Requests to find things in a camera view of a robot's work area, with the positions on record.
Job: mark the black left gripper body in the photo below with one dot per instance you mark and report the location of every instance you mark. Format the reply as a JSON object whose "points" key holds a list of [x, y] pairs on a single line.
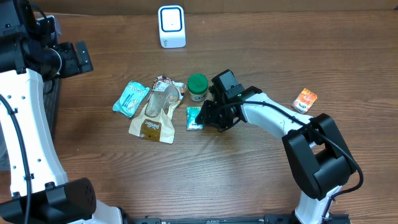
{"points": [[71, 64]]}

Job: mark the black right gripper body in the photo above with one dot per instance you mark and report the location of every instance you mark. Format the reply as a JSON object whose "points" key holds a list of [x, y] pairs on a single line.
{"points": [[217, 114]]}

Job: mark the small teal white packet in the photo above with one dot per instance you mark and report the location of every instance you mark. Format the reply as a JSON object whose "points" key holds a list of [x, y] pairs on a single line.
{"points": [[192, 113]]}

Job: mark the green lid jar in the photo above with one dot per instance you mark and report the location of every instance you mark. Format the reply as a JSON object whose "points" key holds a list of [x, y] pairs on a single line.
{"points": [[197, 87]]}

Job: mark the beige brown snack pouch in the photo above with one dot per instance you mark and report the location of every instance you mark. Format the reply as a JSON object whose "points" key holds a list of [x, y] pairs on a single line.
{"points": [[154, 123]]}

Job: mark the teal tissue pack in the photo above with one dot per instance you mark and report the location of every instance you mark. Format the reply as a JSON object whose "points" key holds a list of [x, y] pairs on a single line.
{"points": [[131, 98]]}

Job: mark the orange snack packet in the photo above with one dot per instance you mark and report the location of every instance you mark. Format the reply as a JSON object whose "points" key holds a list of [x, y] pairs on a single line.
{"points": [[304, 101]]}

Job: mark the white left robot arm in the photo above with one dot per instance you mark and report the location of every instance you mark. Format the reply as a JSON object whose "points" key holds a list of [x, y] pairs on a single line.
{"points": [[30, 56]]}

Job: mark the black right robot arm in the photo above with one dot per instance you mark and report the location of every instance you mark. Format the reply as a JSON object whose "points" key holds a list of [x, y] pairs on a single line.
{"points": [[320, 161]]}

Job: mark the white barcode scanner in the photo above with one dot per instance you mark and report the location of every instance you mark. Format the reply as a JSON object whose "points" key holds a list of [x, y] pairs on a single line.
{"points": [[171, 22]]}

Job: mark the grey plastic basket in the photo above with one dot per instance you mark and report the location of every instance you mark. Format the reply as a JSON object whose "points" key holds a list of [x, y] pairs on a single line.
{"points": [[51, 103]]}

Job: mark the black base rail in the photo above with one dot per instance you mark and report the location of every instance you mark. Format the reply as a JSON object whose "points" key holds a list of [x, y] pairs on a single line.
{"points": [[233, 220]]}

